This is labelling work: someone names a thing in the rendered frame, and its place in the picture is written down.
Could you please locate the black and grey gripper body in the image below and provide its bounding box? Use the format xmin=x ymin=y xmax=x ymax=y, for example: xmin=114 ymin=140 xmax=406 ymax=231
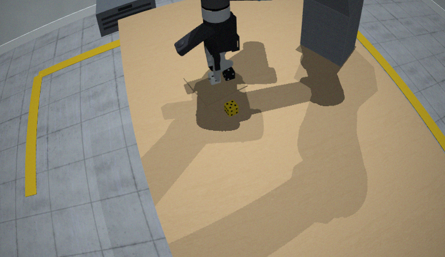
xmin=203 ymin=12 xmax=240 ymax=55

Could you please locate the grey die with black pips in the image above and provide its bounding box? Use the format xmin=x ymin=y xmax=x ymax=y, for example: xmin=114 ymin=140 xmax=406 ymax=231
xmin=208 ymin=71 xmax=221 ymax=85

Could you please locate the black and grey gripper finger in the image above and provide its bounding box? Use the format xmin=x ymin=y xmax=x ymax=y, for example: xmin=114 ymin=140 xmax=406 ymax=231
xmin=204 ymin=44 xmax=213 ymax=71
xmin=211 ymin=47 xmax=233 ymax=82

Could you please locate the yellow die with black pips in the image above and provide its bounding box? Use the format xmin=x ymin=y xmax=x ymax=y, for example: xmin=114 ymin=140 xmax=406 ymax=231
xmin=224 ymin=100 xmax=239 ymax=117

